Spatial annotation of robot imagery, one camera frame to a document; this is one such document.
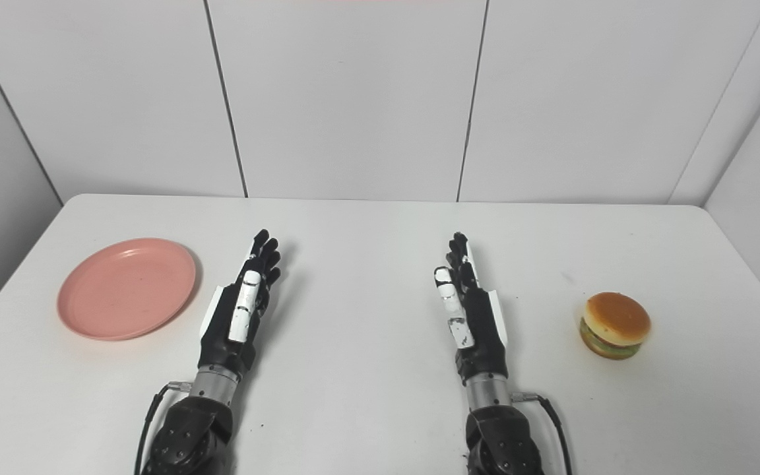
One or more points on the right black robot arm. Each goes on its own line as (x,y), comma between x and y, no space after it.
(499,429)

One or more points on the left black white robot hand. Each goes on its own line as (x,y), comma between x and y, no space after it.
(235,320)

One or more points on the toy hamburger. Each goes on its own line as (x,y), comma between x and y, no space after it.
(615,325)

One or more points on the pink round plate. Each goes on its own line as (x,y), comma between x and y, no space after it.
(127,288)

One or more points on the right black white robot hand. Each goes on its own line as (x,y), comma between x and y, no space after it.
(479,316)

